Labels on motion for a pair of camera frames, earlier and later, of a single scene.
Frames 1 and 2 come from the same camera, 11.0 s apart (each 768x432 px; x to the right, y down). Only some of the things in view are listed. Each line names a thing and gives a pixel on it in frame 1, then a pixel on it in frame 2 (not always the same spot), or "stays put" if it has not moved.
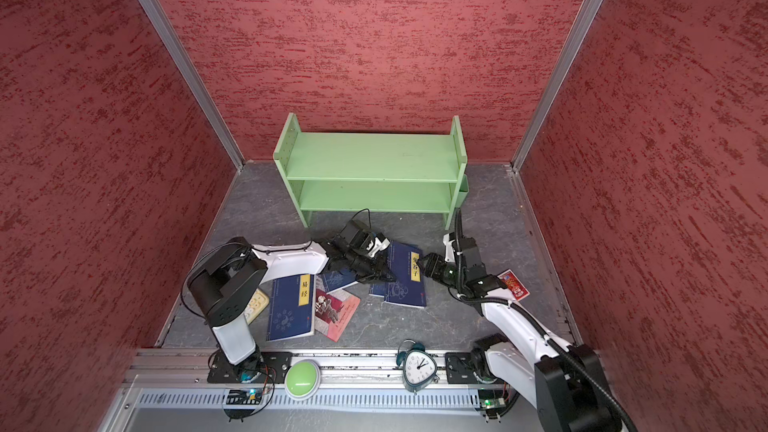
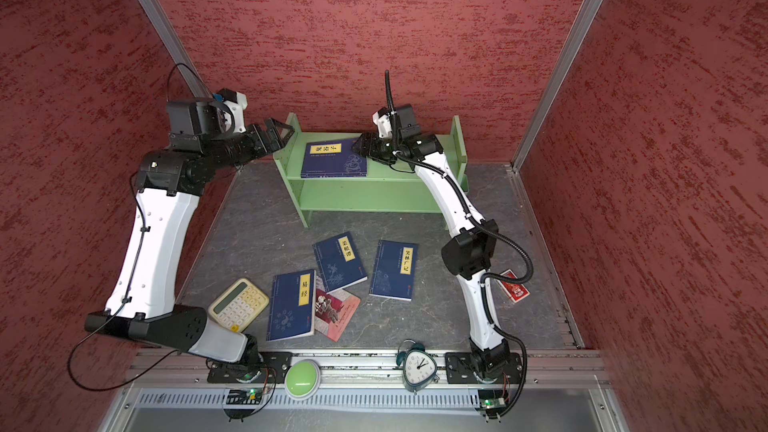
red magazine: [334, 312] stays put
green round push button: [302, 379] stays put
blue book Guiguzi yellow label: [409, 289] → [333, 158]
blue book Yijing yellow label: [291, 312] stays put
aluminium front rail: [189, 369] stays put
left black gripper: [375, 274] → [276, 143]
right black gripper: [433, 265] → [372, 147]
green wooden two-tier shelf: [369, 172] stays put
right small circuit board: [491, 403] stays put
